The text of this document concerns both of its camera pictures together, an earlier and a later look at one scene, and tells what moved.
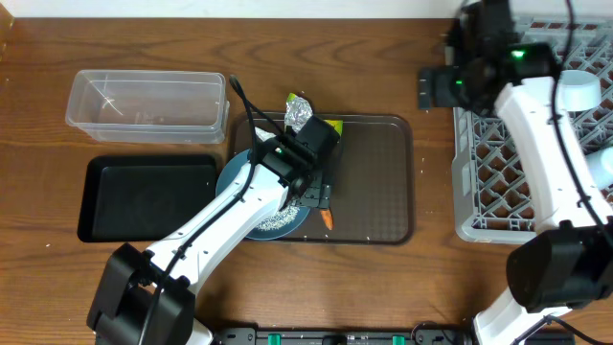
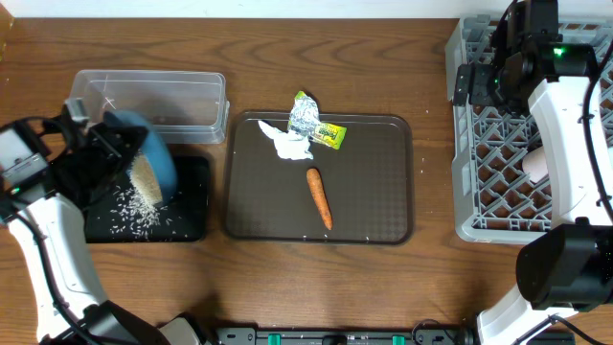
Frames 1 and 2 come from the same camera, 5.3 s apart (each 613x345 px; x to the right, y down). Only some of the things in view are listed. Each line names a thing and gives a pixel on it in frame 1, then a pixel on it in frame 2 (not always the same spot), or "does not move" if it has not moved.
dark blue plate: [230, 169] to [158, 152]
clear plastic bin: [144, 106] does not move
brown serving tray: [372, 197] does not move
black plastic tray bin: [142, 198] does not move
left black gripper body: [317, 181] to [99, 163]
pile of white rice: [280, 218] to [137, 209]
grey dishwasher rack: [493, 192] does not move
